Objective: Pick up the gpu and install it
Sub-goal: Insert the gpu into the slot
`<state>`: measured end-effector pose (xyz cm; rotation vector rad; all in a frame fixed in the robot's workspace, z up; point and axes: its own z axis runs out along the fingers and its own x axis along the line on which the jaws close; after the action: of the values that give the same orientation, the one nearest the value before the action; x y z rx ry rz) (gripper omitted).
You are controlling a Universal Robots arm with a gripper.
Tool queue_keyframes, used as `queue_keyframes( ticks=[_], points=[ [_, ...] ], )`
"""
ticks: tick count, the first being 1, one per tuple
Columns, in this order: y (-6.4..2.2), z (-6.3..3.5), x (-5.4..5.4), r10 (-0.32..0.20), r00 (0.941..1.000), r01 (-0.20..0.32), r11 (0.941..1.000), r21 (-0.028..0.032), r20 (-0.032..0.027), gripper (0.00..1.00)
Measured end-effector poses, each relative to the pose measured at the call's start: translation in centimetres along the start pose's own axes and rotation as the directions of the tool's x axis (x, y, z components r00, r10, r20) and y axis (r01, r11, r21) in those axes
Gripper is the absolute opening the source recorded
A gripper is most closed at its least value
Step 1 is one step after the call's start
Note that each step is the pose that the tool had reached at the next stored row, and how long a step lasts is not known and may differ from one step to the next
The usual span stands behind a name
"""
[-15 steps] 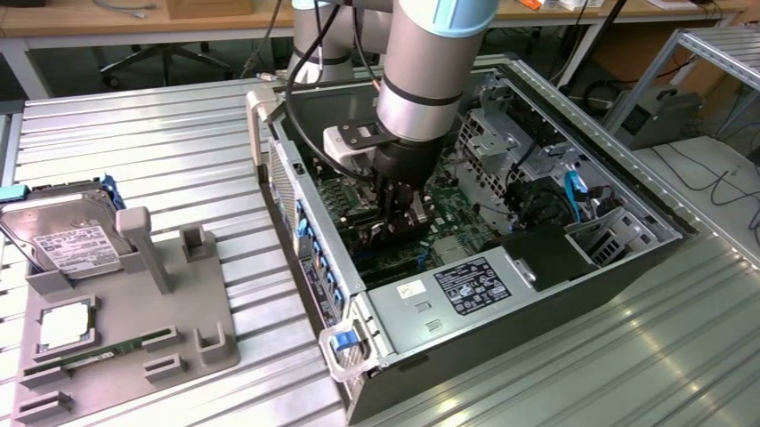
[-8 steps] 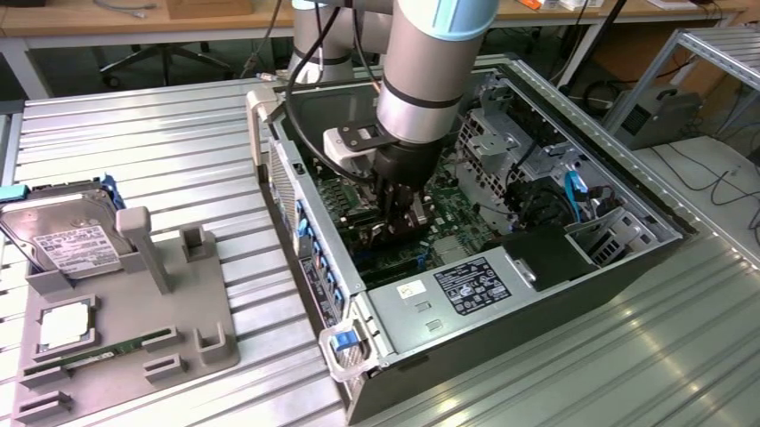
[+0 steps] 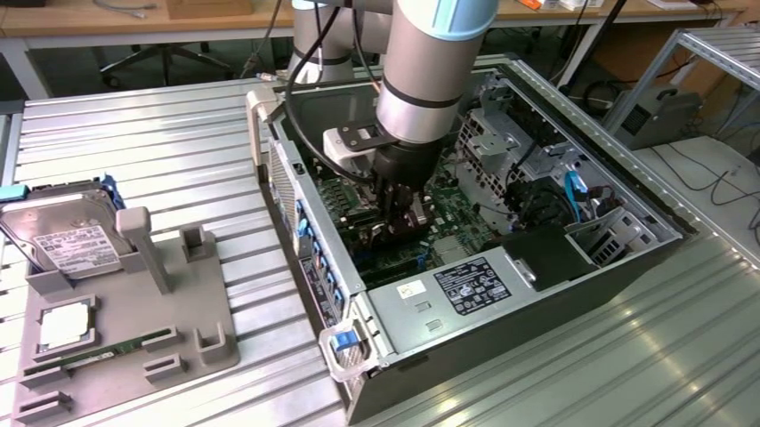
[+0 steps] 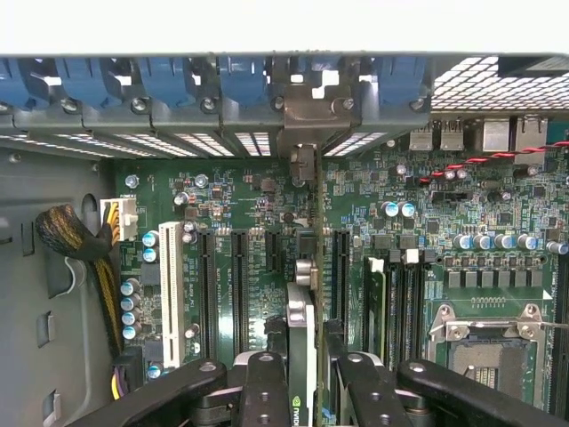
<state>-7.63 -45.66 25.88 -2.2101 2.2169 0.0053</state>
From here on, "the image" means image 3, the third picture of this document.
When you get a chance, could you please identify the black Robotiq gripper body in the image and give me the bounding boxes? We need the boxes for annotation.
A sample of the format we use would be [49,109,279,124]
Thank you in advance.
[371,141,445,215]

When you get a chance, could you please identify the green Nvidia graphics card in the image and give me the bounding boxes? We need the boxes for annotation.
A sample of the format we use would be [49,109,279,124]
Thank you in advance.
[336,198,434,266]

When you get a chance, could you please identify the CPU socket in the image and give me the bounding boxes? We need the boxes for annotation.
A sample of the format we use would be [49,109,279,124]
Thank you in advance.
[352,180,380,210]

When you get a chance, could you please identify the green Dell motherboard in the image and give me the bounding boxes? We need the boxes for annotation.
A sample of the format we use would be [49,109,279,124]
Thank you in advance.
[307,141,518,290]

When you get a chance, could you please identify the silver perforated drive cage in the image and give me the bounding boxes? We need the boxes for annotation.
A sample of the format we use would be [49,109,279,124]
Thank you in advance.
[455,74,573,223]

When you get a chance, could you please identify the silver chipset heatsink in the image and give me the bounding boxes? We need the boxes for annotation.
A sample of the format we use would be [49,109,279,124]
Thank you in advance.
[435,234,477,262]

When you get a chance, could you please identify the silver power supply unit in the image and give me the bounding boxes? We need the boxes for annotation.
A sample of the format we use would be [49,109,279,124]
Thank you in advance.
[362,246,541,358]

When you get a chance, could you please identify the silver disk bay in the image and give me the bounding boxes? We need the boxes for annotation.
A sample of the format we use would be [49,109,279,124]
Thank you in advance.
[562,205,652,268]

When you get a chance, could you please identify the open black PC case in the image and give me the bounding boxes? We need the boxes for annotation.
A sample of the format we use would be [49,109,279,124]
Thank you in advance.
[245,61,701,426]

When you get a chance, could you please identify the blue case release latch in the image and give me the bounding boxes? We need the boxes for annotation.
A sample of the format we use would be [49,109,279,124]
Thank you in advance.
[328,331,358,354]

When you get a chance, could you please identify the grey control box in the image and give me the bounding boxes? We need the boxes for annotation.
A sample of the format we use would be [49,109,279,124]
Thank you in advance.
[615,87,704,151]

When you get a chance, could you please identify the brown cardboard box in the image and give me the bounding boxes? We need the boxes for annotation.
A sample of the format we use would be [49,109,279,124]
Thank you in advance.
[165,0,255,20]

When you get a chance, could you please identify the grey plastic parts rack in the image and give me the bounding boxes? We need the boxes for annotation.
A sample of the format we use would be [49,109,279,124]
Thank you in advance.
[10,205,244,426]

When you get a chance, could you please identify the hard disk with blue carrier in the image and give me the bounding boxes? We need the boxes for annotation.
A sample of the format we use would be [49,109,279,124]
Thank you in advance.
[0,175,136,282]

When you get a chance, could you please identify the wooden desk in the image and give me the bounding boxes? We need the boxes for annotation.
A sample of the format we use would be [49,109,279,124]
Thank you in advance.
[0,0,749,51]

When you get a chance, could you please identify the green loose RAM stick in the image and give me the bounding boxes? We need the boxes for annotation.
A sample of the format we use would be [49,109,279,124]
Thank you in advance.
[21,326,172,374]

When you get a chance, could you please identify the silver CPU chip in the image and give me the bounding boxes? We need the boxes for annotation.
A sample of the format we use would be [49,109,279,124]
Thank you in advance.
[37,303,97,351]

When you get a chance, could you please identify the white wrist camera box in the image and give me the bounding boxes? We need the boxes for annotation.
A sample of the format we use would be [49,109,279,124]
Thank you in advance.
[322,125,398,175]

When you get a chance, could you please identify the black power wire bundle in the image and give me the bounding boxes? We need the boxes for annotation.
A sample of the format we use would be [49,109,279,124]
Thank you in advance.
[503,175,574,230]

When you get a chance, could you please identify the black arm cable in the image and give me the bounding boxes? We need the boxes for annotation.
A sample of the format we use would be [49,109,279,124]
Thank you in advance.
[283,0,382,184]

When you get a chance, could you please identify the blue SATA wire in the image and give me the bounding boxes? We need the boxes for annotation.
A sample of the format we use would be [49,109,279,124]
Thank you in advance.
[565,170,590,224]

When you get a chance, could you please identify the black plastic duct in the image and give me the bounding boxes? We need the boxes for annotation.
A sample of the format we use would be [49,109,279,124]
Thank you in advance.
[478,223,599,294]

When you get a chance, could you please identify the cable with metal connector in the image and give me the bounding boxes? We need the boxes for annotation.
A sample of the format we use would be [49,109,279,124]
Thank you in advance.
[241,0,282,85]

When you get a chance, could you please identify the aluminium profile frame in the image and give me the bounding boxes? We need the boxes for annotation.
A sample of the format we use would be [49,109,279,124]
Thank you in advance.
[598,27,760,140]

